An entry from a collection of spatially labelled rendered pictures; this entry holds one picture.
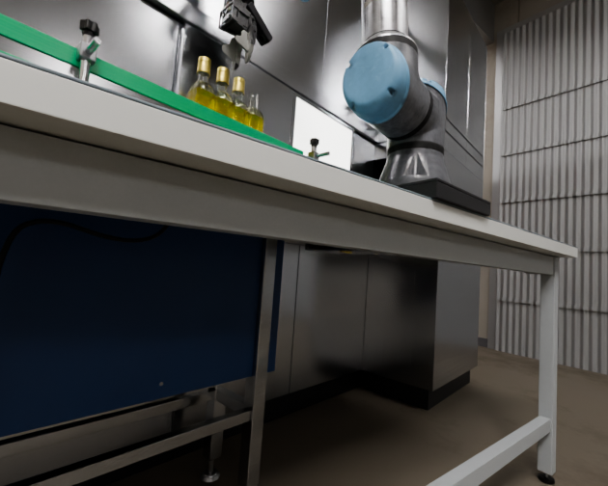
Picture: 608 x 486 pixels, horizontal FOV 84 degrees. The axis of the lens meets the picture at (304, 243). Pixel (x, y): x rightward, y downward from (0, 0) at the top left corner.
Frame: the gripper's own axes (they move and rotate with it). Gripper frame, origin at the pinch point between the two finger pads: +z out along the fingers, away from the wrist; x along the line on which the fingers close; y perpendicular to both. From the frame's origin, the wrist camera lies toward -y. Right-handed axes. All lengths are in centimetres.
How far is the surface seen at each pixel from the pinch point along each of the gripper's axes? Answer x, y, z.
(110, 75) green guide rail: 15.3, 37.3, 26.9
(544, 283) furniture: 64, -82, 58
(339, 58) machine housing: -18, -64, -42
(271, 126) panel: -12.6, -23.1, 8.0
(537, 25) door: 21, -291, -176
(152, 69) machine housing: -14.2, 20.4, 6.7
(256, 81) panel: -12.5, -14.2, -5.4
